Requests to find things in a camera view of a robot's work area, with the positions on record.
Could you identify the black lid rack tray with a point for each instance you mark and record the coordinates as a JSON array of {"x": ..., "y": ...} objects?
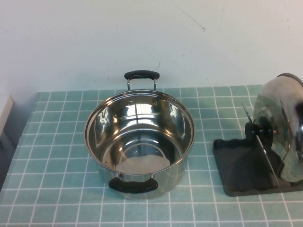
[{"x": 236, "y": 170}]

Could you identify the beige side cabinet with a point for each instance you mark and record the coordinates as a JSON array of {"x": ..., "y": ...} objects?
[{"x": 6, "y": 111}]

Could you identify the stainless steel lid black knob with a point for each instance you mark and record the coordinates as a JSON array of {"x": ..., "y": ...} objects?
[{"x": 272, "y": 99}]

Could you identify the teal checked tablecloth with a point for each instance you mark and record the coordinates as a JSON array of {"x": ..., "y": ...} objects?
[{"x": 47, "y": 189}]

